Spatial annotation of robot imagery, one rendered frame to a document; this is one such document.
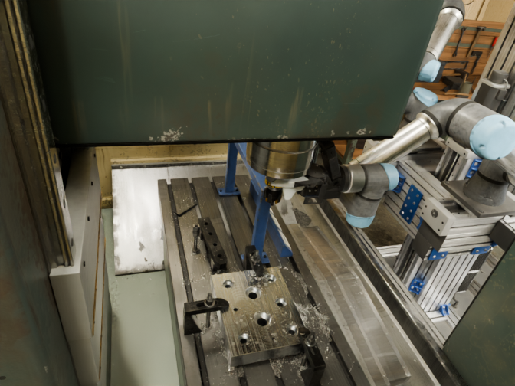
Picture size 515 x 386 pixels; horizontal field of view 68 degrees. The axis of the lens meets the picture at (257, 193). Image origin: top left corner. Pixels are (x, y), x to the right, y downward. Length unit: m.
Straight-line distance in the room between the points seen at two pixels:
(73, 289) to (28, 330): 0.12
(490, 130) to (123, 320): 1.38
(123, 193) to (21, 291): 1.40
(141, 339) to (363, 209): 0.95
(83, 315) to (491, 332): 1.11
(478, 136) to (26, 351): 1.10
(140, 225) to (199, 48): 1.33
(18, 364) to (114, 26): 0.50
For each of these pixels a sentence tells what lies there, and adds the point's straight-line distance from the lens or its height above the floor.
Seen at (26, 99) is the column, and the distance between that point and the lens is 0.56.
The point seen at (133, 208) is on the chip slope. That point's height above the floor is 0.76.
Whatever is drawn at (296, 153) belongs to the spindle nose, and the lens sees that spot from 0.82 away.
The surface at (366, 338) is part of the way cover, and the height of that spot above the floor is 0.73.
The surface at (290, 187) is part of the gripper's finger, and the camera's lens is 0.91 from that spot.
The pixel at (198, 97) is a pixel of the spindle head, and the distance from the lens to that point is 0.66.
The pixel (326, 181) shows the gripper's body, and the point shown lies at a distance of 0.97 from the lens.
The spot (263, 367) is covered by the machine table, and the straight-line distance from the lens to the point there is 1.19.
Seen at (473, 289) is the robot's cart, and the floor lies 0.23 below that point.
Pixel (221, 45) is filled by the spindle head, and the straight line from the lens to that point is 0.64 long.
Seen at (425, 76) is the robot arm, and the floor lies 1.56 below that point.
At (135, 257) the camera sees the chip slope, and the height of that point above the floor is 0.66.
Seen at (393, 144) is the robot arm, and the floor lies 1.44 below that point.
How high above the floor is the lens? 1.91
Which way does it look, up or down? 34 degrees down
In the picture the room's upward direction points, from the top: 8 degrees clockwise
